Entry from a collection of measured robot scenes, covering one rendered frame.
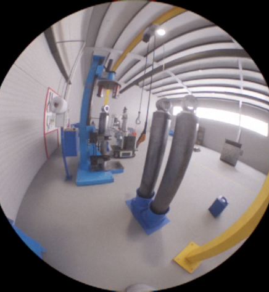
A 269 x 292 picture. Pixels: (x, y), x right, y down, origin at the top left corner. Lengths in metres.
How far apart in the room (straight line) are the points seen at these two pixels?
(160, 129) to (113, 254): 1.56
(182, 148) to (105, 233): 1.36
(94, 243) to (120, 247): 0.31
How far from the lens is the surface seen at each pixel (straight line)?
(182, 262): 1.51
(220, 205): 2.05
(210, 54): 5.69
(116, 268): 1.33
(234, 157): 7.87
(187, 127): 0.71
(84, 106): 1.97
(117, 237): 1.36
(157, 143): 0.91
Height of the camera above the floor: 1.32
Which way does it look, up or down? 15 degrees down
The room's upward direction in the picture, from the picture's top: 8 degrees clockwise
